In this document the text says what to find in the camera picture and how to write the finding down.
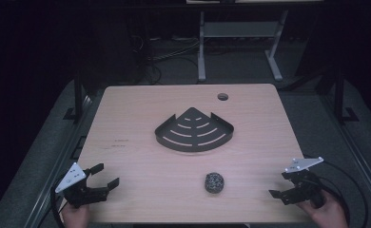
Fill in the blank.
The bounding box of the black metal corner shelf rack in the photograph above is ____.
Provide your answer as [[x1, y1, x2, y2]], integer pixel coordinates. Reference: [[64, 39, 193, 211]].
[[154, 106, 235, 153]]

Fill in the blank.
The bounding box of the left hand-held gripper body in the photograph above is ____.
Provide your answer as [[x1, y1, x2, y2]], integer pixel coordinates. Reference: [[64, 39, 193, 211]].
[[54, 161, 109, 209]]

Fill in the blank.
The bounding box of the person's right hand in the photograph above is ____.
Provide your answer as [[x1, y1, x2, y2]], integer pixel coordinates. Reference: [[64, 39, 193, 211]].
[[297, 190, 349, 228]]

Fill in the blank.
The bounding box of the aluminium frame rail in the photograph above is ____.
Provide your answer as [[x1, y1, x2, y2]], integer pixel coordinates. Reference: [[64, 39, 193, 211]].
[[23, 94, 94, 228], [320, 94, 371, 212]]

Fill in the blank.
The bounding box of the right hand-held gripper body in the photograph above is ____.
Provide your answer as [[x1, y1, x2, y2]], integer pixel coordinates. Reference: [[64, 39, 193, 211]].
[[280, 156, 325, 209]]

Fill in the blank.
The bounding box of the person's left hand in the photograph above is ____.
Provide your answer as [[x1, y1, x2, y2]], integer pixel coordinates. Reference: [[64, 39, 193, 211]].
[[61, 202, 91, 228]]

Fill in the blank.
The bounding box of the white metal stand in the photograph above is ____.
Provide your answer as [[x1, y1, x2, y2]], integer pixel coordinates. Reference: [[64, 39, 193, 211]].
[[197, 9, 290, 83]]

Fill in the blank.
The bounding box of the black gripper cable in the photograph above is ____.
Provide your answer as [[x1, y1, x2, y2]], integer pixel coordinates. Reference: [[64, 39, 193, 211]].
[[303, 154, 369, 228], [49, 184, 66, 228]]

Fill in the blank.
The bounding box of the black frame post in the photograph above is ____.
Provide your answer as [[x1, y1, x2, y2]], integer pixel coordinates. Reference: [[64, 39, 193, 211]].
[[63, 71, 91, 124], [332, 67, 360, 125]]

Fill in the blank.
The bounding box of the bundle of floor cables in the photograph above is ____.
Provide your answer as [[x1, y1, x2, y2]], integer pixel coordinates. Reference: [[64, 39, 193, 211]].
[[130, 33, 201, 86]]

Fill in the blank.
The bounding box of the steel wool scouring ball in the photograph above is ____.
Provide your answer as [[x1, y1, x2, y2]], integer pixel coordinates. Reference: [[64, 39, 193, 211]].
[[204, 172, 225, 194]]

